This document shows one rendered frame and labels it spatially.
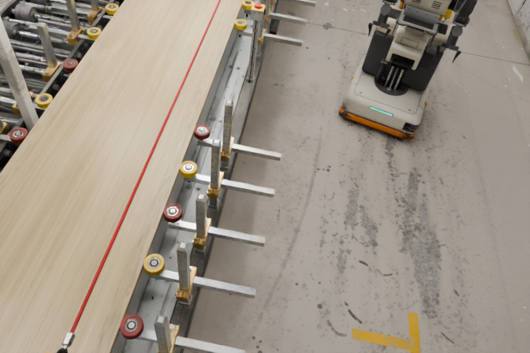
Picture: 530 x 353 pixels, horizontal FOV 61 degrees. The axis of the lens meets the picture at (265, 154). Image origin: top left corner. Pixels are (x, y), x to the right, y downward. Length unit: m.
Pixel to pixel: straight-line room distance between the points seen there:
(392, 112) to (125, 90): 2.04
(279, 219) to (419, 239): 0.96
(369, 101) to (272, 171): 0.96
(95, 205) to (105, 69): 0.91
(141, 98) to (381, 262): 1.80
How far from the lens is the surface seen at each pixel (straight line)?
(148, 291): 2.15
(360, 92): 3.69
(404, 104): 3.74
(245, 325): 2.75
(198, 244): 2.03
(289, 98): 3.90
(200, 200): 1.78
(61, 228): 2.04
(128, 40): 2.89
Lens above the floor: 2.57
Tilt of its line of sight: 49 degrees down
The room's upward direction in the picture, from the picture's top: 10 degrees clockwise
